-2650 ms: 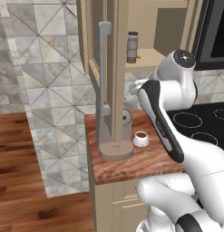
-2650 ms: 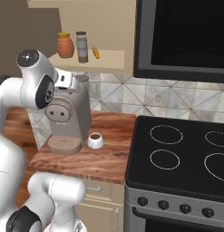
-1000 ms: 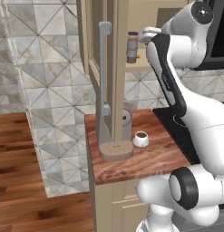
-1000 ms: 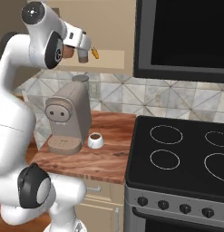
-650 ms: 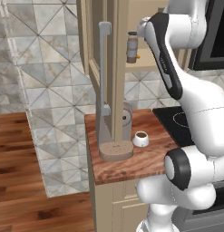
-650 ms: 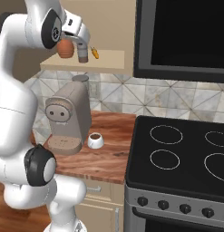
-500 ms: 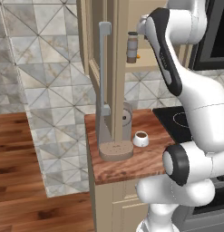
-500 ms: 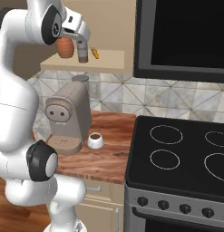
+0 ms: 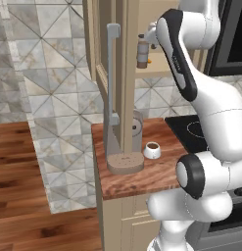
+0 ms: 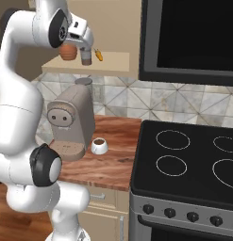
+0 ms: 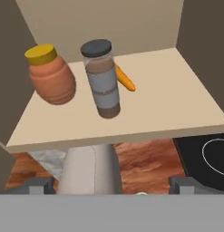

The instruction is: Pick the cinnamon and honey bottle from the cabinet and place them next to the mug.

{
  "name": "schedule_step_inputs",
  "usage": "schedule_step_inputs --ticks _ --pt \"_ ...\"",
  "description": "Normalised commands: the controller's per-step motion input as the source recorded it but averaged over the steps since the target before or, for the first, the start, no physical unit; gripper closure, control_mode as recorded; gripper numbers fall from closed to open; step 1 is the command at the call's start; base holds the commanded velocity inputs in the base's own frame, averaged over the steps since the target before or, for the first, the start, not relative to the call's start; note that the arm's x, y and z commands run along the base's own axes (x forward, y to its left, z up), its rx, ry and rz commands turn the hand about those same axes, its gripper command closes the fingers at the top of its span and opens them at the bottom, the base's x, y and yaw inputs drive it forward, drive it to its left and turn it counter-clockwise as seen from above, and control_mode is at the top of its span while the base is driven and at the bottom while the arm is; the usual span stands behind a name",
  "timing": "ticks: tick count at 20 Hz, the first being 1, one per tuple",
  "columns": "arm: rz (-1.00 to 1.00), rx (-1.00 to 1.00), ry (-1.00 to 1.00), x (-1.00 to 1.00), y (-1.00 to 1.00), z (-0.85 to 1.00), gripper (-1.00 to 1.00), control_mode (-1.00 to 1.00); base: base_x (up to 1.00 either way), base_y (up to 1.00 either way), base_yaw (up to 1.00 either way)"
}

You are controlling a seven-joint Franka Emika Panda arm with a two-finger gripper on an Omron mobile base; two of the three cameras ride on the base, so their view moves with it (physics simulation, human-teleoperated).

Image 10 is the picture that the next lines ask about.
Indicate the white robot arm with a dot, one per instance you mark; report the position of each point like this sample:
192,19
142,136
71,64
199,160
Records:
17,103

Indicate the beige cupboard door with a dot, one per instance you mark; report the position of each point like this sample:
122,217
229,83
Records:
102,227

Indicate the small yellow bottle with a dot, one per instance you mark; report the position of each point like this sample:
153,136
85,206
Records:
98,55

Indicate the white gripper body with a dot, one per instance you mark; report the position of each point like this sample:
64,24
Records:
87,38

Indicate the black stove knob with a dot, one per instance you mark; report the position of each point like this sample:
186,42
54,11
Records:
192,216
148,209
216,221
169,212

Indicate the beige coffee machine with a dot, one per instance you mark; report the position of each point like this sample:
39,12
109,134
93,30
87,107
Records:
74,113

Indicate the orange honey bottle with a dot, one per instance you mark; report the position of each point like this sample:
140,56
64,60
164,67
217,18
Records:
68,52

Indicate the white mug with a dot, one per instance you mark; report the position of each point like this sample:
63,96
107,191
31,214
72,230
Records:
99,147

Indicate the beige drawer front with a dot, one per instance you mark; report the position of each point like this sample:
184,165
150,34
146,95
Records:
118,197

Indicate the brown cinnamon bottle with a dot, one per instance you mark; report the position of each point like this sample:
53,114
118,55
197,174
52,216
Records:
86,58

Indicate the black and steel stove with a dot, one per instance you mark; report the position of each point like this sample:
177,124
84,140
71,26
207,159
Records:
184,175

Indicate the beige open wall cabinet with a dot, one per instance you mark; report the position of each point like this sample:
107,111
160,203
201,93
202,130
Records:
114,28

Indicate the brown cabinet door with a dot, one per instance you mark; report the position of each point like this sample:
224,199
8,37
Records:
36,62

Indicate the black microwave oven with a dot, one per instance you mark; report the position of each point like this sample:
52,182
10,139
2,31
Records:
190,34

